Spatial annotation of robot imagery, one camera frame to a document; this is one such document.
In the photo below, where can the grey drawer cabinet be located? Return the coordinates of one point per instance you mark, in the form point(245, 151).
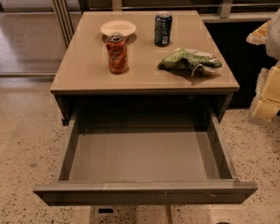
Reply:
point(84, 69)

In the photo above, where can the open grey top drawer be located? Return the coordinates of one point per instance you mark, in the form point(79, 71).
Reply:
point(145, 159)

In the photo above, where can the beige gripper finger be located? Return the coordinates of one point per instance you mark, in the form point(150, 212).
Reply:
point(266, 103)
point(258, 37)

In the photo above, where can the green jalapeno chip bag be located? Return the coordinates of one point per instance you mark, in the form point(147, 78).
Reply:
point(191, 60)

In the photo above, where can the orange soda can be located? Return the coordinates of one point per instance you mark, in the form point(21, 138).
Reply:
point(117, 53)

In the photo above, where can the dark blue soda can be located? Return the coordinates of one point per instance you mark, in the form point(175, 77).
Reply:
point(163, 25)

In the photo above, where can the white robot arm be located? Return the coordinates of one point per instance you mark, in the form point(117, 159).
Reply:
point(272, 46)

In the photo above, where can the white paper plate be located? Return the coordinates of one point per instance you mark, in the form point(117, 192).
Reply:
point(123, 27)

